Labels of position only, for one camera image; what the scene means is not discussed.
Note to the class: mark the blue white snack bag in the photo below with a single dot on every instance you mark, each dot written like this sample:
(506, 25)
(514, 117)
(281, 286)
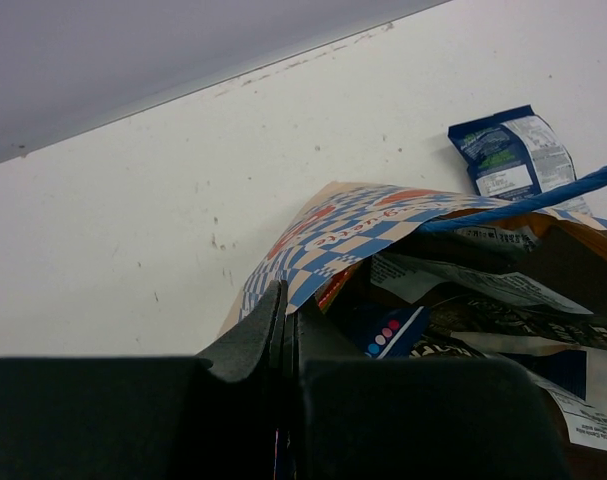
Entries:
(383, 332)

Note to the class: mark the orange brown snack bag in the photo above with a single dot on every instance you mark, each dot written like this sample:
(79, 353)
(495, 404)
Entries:
(557, 229)

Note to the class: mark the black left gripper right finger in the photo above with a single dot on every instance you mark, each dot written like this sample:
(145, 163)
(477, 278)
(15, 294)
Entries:
(434, 418)

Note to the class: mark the dark brown chips bag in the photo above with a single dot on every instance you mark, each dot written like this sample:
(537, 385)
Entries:
(575, 284)

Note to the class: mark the blue checkered paper bag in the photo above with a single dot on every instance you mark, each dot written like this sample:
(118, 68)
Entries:
(345, 223)

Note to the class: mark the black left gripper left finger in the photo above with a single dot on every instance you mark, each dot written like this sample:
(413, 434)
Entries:
(203, 416)

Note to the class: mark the brown kettle chips bag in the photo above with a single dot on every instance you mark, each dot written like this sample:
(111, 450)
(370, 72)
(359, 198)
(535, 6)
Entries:
(486, 322)

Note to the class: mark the dark blue snack bag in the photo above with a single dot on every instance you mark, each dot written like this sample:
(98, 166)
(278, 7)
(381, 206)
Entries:
(513, 155)

